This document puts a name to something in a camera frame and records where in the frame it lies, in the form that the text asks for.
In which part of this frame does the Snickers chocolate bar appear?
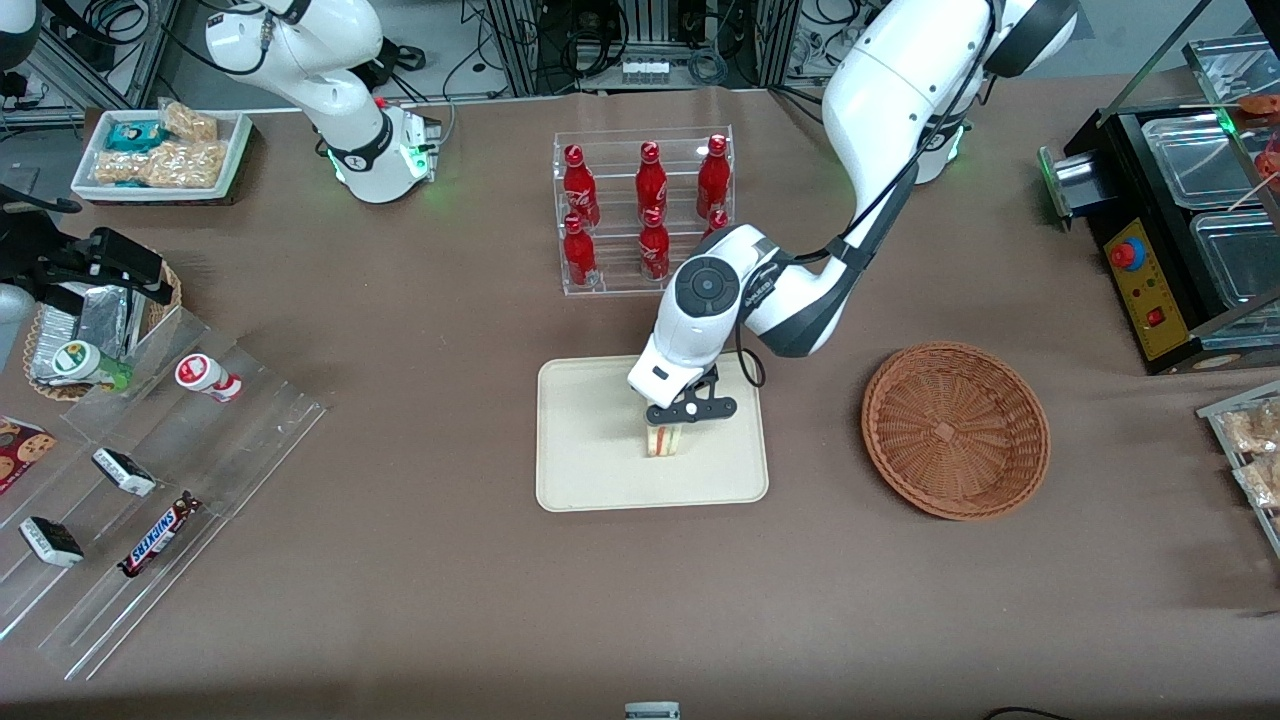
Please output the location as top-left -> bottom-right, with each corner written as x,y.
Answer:
117,491 -> 202,579

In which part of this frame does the cream rectangular serving tray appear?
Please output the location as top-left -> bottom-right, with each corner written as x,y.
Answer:
536,355 -> 770,514

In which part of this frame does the teal snack packet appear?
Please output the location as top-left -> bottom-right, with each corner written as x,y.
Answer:
104,119 -> 172,154

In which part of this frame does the aluminium frame rack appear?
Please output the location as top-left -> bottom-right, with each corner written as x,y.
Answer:
484,0 -> 803,98

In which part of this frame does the brown round wicker basket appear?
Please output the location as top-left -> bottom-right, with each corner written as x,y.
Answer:
861,342 -> 1052,522

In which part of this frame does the black white small snack bar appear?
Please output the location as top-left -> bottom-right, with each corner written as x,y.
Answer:
19,515 -> 86,568
91,447 -> 158,498

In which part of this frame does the wire tray with snacks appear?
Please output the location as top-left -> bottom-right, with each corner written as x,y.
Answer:
1196,379 -> 1280,560

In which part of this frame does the clear wrapped pastry pack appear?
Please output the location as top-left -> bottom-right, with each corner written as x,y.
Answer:
1234,455 -> 1280,512
1221,399 -> 1280,457

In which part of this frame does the clear lidded food container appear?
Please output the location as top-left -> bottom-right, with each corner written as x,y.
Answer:
1189,209 -> 1280,313
1142,112 -> 1273,212

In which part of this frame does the white rectangular snack tray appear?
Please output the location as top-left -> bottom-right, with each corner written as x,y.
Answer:
71,107 -> 255,204

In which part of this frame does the black food warmer machine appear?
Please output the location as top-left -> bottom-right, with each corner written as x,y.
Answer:
1038,100 -> 1280,377

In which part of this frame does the green cap yogurt bottle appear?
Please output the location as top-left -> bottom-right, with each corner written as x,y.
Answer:
50,339 -> 133,393

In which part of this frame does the clear acrylic bottle rack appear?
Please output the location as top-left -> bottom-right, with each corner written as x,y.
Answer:
552,126 -> 735,297

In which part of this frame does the coiled grey cable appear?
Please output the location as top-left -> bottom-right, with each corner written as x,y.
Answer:
687,47 -> 732,88

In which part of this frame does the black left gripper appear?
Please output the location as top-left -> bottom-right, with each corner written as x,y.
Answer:
644,367 -> 739,429

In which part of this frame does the red cap yogurt bottle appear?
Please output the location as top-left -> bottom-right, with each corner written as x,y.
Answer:
175,353 -> 244,404

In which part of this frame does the shiny metal tray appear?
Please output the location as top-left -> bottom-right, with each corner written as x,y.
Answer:
1182,35 -> 1280,107

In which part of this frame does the clear acrylic stepped display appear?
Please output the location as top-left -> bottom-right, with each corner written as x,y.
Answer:
0,304 -> 330,683

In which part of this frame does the silver foil packet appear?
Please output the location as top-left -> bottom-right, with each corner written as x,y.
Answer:
72,282 -> 153,363
28,303 -> 83,383

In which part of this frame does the chocolate chip cookie packet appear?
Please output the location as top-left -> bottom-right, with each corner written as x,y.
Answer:
0,416 -> 58,497

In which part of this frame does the wicker basket with foil packets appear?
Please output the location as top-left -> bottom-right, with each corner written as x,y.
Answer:
22,258 -> 185,404

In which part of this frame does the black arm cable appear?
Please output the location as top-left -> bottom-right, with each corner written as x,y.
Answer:
735,15 -> 1002,390

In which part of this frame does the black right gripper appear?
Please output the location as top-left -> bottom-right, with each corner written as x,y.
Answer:
0,185 -> 174,373

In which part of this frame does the large rice cracker pack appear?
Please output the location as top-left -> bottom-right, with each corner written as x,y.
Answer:
92,139 -> 230,191

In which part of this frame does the small rice cracker pack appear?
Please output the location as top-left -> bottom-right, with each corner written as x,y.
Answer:
158,99 -> 220,144

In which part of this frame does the thin metal rod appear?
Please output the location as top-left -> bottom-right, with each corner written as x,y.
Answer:
1098,0 -> 1214,127

